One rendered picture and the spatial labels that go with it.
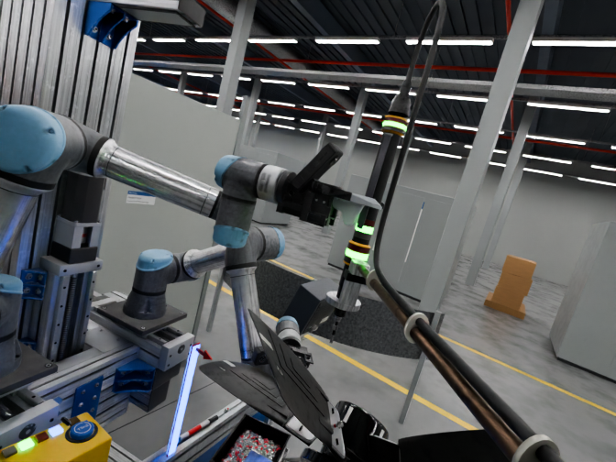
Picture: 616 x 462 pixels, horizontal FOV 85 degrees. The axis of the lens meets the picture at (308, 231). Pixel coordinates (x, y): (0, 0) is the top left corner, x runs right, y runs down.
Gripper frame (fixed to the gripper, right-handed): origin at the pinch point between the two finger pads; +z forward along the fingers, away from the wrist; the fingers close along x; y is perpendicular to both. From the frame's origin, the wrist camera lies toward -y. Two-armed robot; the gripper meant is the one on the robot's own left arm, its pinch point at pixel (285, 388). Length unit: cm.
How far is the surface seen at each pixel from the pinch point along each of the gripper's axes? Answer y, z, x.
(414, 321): -2, 41, -38
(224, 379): -15.1, 5.0, -1.2
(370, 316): 85, -156, 27
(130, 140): -106, -147, -32
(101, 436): -34.5, 10.4, 14.2
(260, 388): -6.5, 4.0, -1.0
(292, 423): 0.7, 12.5, -0.9
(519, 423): -2, 57, -39
